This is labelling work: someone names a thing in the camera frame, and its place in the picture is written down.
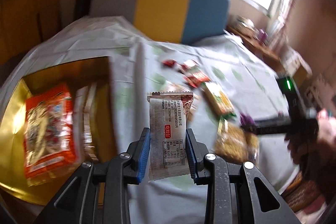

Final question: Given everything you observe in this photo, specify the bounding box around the red candy wrapper far left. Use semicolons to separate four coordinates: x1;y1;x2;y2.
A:
162;59;177;67

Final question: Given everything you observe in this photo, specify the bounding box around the orange snack bag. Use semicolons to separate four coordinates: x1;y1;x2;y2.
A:
23;83;78;186

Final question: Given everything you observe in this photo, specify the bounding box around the wicker chair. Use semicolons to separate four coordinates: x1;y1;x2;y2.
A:
281;171;325;214

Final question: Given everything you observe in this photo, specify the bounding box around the red candy wrapper front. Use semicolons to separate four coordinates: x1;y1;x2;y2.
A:
185;71;210;88

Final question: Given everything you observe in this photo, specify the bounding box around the person's right hand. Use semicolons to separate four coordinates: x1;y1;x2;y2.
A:
285;108;335;167

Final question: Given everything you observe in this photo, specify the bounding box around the brown cracker pack in box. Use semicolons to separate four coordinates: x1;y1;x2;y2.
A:
73;83;98;162

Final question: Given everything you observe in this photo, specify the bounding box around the clear noodle snack pack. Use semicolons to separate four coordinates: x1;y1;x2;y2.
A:
214;119;259;165

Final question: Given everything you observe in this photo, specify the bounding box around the gold gift box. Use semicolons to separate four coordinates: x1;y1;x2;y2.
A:
1;57;117;205

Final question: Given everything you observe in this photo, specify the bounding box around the white green patterned tablecloth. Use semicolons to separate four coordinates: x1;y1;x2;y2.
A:
0;16;302;224

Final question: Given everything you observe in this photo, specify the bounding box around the green red snack packet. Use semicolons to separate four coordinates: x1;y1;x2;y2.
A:
202;82;236;118

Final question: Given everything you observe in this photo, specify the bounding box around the white cracker packet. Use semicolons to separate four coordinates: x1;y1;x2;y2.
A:
147;91;193;180

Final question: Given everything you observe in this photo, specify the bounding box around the far rice cracker pack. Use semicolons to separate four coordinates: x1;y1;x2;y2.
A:
162;80;201;121

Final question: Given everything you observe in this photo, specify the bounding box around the grey yellow blue chair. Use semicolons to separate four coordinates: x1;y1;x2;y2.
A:
73;0;231;45

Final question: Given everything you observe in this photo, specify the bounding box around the wooden side table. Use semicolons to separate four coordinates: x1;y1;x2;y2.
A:
227;26;312;87

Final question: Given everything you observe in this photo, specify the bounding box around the purple candy wrapper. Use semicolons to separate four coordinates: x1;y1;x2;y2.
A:
240;113;255;126

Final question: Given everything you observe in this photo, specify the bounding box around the red white candy wrapper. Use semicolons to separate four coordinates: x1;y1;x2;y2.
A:
179;59;199;74

